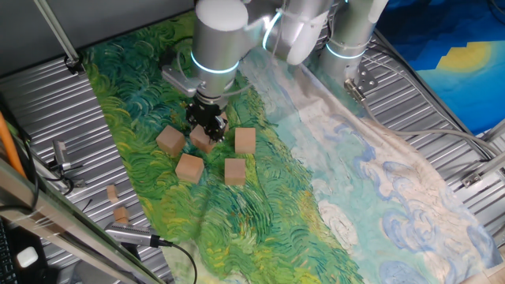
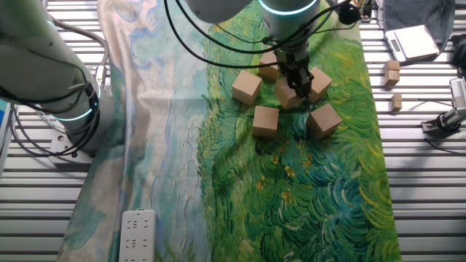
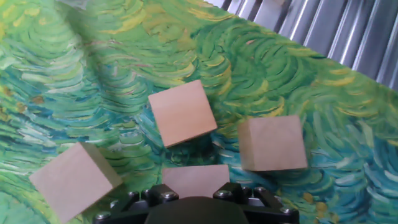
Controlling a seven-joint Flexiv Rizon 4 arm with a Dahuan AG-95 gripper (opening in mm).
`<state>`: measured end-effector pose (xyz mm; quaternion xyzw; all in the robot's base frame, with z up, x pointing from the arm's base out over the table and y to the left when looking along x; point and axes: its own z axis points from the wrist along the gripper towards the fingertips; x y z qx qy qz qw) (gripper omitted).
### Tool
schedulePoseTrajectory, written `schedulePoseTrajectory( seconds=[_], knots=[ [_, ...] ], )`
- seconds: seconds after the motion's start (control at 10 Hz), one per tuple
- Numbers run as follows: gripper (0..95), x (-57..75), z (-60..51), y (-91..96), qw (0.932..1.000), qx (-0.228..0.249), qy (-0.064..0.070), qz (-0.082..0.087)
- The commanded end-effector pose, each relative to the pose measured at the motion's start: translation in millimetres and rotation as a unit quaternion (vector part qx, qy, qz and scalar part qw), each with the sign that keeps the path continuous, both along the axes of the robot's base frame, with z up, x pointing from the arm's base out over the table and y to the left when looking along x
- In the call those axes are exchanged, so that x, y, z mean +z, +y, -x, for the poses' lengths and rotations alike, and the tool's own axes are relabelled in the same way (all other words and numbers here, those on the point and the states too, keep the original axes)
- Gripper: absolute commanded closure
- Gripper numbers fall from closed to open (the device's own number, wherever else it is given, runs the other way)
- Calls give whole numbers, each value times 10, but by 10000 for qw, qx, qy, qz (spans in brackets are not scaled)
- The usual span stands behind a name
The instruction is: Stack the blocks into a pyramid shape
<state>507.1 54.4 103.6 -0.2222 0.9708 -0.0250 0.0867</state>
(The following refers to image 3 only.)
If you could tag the green blue painted cloth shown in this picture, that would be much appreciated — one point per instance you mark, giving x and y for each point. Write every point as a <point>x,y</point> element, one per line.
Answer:
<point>93,77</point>

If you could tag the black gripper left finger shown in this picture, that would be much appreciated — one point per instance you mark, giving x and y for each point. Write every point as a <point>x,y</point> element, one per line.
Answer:
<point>158,193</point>

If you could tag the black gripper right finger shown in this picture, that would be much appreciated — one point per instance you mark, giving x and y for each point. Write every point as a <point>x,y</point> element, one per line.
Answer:
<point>231,191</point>

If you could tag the wooden cube block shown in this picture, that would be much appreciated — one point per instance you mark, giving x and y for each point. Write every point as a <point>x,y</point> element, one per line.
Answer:
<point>182,113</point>
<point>273,143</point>
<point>71,182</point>
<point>196,180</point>

